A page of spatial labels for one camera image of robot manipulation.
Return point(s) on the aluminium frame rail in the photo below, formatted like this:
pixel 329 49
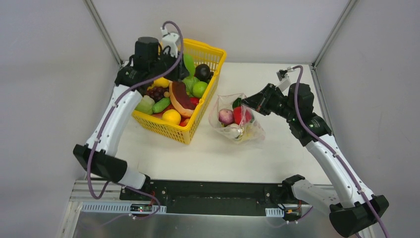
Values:
pixel 110 217

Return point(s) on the white radish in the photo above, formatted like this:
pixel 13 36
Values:
pixel 234 131

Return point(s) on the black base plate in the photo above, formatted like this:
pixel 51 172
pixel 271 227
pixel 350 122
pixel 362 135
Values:
pixel 218 198

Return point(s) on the green cucumber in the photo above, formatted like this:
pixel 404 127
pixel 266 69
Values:
pixel 161 105

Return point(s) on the red apple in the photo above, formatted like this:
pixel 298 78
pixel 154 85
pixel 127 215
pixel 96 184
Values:
pixel 242 115

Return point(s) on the green leaf vegetable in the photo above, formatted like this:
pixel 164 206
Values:
pixel 189 64

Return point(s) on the green apple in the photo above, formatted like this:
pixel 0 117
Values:
pixel 199 89

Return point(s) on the purple onion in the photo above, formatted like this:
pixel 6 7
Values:
pixel 226 117

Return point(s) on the yellow lemon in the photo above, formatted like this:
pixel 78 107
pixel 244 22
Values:
pixel 171 116

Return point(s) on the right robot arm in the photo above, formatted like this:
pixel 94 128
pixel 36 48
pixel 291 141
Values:
pixel 355 207

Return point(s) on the yellow plastic basket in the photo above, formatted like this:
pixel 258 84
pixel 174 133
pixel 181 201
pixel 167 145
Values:
pixel 201 53

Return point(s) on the clear zip top bag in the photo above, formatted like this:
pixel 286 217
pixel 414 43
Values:
pixel 225 102

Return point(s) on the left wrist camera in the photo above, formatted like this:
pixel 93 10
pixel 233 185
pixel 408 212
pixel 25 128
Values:
pixel 170 42

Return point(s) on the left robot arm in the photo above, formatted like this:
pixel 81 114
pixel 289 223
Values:
pixel 152 60

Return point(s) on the dark purple eggplant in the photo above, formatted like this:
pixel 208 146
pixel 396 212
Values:
pixel 203 72

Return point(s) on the small red tomato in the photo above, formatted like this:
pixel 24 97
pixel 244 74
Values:
pixel 194 100

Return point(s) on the pale green cabbage head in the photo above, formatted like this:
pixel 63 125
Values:
pixel 146 105

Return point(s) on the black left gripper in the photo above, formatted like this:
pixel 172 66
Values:
pixel 173 68

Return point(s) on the yellow napa cabbage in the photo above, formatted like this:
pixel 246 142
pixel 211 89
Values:
pixel 250 133

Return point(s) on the pale green lettuce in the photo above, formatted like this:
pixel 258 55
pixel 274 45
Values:
pixel 189 83

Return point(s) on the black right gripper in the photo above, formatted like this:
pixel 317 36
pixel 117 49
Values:
pixel 263 101

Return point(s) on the dark purple grapes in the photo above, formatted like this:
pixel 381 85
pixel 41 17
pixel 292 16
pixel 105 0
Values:
pixel 157 93

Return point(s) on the green white bok choy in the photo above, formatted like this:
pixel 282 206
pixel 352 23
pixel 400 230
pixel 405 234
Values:
pixel 236 103

